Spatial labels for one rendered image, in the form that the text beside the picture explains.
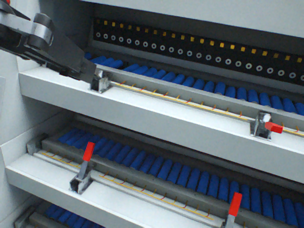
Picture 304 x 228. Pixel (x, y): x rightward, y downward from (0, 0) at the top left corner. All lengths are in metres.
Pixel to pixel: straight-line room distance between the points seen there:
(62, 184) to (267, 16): 0.43
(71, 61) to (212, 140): 0.22
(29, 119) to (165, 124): 0.30
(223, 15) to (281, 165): 0.22
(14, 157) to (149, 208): 0.29
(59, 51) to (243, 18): 0.25
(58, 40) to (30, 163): 0.35
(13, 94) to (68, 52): 0.27
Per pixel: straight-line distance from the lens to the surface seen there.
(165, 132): 0.36
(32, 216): 0.64
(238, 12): 0.36
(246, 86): 0.49
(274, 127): 0.29
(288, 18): 0.37
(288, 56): 0.51
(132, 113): 0.36
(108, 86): 0.41
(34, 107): 0.54
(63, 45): 0.23
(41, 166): 0.52
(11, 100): 0.50
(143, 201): 0.44
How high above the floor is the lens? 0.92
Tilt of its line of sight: 9 degrees down
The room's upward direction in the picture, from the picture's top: 14 degrees clockwise
